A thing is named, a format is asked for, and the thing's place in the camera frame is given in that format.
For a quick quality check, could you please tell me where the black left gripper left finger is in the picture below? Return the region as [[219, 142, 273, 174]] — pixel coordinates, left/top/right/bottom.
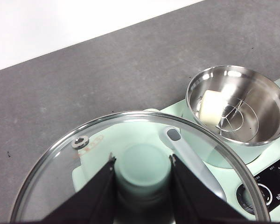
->
[[43, 153, 117, 224]]

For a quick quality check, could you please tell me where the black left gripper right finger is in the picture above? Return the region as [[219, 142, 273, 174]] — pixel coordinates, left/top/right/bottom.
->
[[168, 153, 248, 224]]

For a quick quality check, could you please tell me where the glass pot lid green knob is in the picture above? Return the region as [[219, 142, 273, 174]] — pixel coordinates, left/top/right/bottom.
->
[[10, 111, 271, 224]]

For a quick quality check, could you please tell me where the white rectangular steamed bun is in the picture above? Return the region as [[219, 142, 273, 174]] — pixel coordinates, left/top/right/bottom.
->
[[199, 90, 231, 126]]

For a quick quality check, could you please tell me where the mint green breakfast machine base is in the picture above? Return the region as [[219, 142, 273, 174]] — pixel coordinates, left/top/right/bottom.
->
[[71, 98, 280, 224]]

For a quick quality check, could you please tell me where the black control panel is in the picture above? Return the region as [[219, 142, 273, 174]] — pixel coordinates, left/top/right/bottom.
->
[[234, 156, 280, 210]]

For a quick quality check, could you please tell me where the mint green steel pot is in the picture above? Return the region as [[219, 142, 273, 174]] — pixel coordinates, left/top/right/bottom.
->
[[182, 65, 280, 168]]

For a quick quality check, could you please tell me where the silver griddle lid handle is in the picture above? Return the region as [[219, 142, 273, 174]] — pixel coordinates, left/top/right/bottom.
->
[[157, 126, 226, 199]]

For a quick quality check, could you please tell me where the steel wire steaming rack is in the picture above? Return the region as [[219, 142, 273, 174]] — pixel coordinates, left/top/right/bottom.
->
[[193, 93, 259, 136]]

